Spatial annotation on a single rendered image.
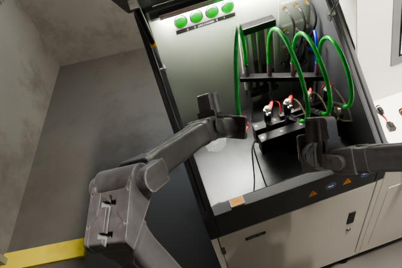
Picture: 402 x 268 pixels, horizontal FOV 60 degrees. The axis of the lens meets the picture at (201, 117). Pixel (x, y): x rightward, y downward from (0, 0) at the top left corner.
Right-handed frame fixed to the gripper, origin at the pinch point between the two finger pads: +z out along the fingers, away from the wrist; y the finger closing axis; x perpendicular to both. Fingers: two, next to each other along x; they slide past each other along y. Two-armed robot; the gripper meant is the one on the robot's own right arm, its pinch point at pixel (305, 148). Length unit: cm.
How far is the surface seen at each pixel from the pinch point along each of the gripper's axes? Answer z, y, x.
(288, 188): 18.7, -15.6, 4.5
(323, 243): 61, -54, -12
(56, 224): 123, -48, 152
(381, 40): 27, 31, -36
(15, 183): 137, -19, 187
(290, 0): 33, 51, -8
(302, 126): 33.7, 3.5, -5.6
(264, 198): 16.8, -17.9, 13.3
